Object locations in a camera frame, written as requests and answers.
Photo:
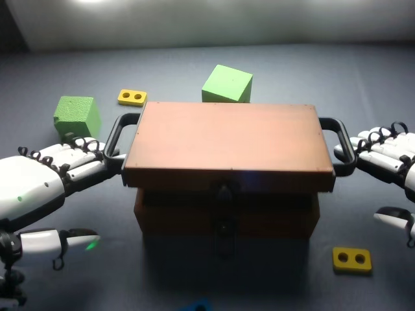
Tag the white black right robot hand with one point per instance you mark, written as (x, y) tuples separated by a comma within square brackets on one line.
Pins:
[(386, 155)]

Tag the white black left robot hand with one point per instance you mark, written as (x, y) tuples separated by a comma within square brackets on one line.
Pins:
[(29, 184)]

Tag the green rough foam cube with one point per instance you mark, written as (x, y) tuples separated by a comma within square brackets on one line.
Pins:
[(76, 115)]

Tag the yellow two-hole block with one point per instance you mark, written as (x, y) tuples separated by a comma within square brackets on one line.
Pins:
[(131, 96), (351, 260)]

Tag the grey table cloth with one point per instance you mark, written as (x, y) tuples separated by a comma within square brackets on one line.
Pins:
[(97, 285)]

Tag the light green smooth cube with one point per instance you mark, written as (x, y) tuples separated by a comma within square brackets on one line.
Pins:
[(227, 85)]

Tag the blue block with hole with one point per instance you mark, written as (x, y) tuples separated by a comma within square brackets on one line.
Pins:
[(196, 307)]

